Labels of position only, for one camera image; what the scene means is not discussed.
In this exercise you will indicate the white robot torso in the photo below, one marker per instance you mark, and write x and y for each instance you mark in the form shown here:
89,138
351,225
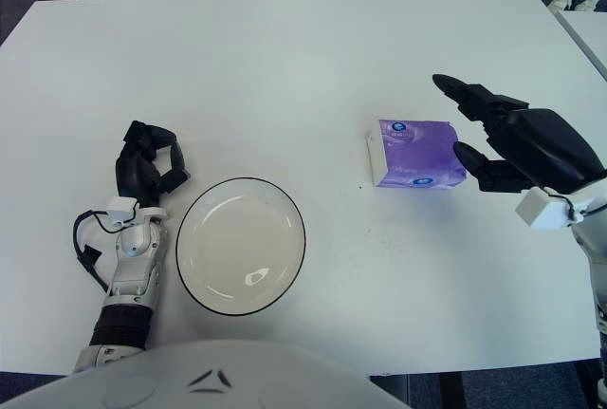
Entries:
213,380

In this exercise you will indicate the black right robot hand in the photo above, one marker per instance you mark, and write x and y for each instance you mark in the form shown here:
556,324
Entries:
540,143

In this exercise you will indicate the white side table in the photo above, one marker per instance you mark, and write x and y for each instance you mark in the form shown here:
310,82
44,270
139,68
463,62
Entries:
590,34

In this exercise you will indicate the purple tissue paper pack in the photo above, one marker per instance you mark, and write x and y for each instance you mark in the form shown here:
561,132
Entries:
417,153

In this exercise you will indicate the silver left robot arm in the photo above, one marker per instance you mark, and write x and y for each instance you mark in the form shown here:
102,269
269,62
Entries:
135,266

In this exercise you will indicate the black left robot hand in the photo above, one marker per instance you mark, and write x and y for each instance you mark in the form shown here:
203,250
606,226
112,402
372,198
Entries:
130,172

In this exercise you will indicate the black table leg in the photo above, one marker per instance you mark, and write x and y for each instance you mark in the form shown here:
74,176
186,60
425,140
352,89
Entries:
450,392

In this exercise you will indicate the white plate black rim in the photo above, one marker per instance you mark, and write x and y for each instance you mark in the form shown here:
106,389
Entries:
242,243

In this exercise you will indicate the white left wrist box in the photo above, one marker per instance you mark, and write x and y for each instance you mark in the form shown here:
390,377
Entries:
121,207

